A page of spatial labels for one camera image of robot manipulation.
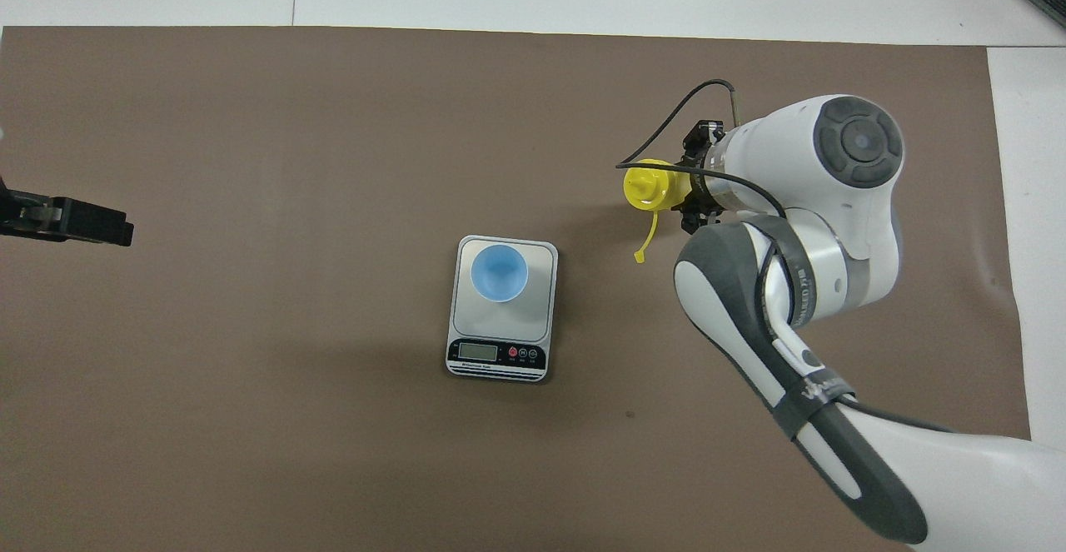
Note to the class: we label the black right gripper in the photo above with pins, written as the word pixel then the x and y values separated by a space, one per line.
pixel 708 190

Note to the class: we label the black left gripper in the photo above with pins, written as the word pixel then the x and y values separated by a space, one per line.
pixel 25 217

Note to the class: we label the yellow squeeze seasoning bottle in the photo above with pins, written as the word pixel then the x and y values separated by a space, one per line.
pixel 654 190

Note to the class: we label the light blue plastic cup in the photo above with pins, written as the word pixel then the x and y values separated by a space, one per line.
pixel 499 273

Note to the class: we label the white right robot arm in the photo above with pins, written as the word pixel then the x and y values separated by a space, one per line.
pixel 833 202

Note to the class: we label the silver digital kitchen scale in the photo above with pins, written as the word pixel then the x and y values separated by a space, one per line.
pixel 502 327

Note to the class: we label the brown table mat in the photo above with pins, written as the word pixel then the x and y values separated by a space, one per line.
pixel 333 136

